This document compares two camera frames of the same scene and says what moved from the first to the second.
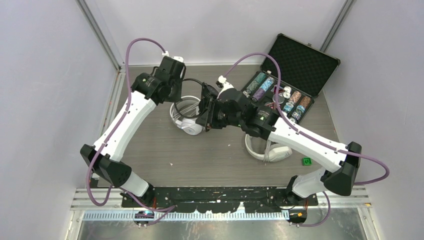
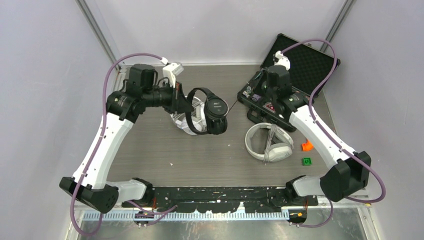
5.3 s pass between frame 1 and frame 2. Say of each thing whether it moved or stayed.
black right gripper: moved
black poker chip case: stayed
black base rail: stayed
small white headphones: stayed
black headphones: moved
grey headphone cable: stayed
